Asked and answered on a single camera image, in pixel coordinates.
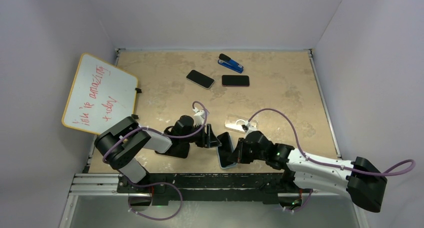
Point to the clear magsafe phone case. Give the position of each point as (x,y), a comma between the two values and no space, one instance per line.
(235,122)

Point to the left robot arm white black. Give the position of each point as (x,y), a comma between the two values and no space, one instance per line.
(120,144)

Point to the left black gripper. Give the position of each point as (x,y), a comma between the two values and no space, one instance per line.
(211,140)

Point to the light blue phone case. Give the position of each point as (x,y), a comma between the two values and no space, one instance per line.
(223,153)

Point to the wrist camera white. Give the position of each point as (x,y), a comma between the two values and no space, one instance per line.
(248,128)
(200,116)

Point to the black phone pink edge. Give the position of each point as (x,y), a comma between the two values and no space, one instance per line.
(235,80)

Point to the blue black stapler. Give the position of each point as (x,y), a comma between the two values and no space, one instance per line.
(229,63)

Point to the black phone case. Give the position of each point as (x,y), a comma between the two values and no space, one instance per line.
(178,151)

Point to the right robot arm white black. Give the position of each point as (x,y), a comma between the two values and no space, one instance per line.
(358,180)

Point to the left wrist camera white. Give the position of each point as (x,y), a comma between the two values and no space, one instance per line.
(200,116)

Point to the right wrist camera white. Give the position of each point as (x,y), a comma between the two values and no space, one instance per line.
(248,128)

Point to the whiteboard with yellow frame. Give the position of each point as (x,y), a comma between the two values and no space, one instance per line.
(101,95)

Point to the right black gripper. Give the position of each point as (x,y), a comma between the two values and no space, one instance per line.
(238,155)

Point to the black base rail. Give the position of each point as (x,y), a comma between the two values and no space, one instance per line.
(267,188)

